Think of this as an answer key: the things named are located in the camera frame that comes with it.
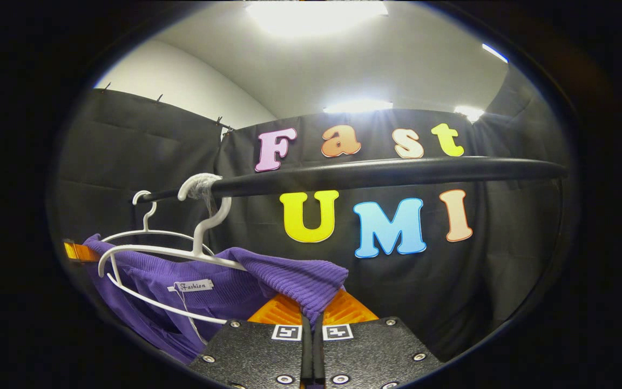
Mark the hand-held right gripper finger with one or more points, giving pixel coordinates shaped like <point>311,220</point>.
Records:
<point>317,356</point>
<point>307,356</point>

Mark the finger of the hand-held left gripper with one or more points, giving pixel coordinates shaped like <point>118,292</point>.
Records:
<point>80,252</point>

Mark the purple knit garment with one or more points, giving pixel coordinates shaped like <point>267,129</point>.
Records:
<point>289,278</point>

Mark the white plastic hanger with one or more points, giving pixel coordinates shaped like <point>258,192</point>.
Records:
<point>148,219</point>

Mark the white hanger with wrapped hook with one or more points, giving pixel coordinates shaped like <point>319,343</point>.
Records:
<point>201,237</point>

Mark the black metal clothes rack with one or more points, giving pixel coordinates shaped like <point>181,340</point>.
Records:
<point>386,172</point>

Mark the black backdrop cloth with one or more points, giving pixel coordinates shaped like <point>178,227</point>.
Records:
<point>451,286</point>

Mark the large ceiling light panel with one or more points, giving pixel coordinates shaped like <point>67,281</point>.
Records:
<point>316,15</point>

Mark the narrow ceiling light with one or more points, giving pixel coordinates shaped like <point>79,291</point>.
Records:
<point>494,53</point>

